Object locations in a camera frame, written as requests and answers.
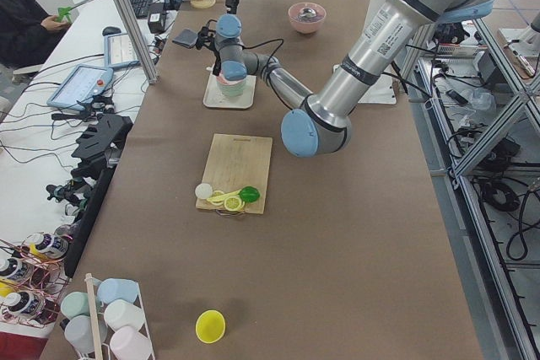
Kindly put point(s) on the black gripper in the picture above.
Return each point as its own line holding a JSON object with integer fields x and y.
{"x": 217, "y": 63}

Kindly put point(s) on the small pink bowl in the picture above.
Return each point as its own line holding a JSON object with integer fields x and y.
{"x": 224, "y": 80}

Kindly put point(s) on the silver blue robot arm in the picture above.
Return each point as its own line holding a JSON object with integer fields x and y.
{"x": 319, "y": 123}

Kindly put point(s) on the green bowl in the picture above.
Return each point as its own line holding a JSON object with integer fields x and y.
{"x": 231, "y": 89}

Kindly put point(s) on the large pink ice bowl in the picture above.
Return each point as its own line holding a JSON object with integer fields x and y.
{"x": 301, "y": 27}

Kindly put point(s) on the grey folded cloth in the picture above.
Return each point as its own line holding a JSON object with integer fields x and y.
{"x": 187, "y": 38}

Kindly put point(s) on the white rabbit tray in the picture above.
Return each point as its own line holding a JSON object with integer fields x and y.
{"x": 214, "y": 98}

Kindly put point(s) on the wooden cutting board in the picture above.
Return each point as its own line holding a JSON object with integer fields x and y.
{"x": 236, "y": 161}

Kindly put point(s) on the blue teach pendant tablet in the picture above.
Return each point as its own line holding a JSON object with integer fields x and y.
{"x": 80, "y": 87}

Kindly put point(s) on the white onion piece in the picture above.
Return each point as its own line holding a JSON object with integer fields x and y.
{"x": 203, "y": 191}

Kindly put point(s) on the lemon slice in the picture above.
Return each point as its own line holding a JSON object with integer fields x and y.
{"x": 233, "y": 203}
{"x": 217, "y": 203}

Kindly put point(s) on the yellow lemongrass stick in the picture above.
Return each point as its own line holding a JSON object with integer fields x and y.
{"x": 221, "y": 198}

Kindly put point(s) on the green lime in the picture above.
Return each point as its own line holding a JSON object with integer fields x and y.
{"x": 249, "y": 194}

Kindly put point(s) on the seated person in black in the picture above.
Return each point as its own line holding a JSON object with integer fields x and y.
{"x": 29, "y": 34}

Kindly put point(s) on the pale blue cup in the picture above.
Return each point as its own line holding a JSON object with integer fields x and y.
{"x": 112, "y": 289}

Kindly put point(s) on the white cup rack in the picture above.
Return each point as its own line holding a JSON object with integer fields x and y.
{"x": 101, "y": 332}

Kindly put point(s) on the yellow plastic cup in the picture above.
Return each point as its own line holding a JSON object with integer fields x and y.
{"x": 210, "y": 326}

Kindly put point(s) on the white cup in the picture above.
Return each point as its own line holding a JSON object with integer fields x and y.
{"x": 120, "y": 313}

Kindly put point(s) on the mint green cup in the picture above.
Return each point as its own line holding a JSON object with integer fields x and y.
{"x": 75, "y": 304}

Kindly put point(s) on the pink cup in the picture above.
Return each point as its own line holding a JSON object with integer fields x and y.
{"x": 128, "y": 343}

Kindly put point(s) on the grey cup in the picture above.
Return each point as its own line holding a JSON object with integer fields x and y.
{"x": 78, "y": 333}

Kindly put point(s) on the aluminium frame post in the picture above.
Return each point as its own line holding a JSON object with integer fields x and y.
{"x": 130, "y": 23}

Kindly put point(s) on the copper wire bottle basket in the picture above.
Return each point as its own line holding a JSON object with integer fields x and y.
{"x": 32, "y": 280}

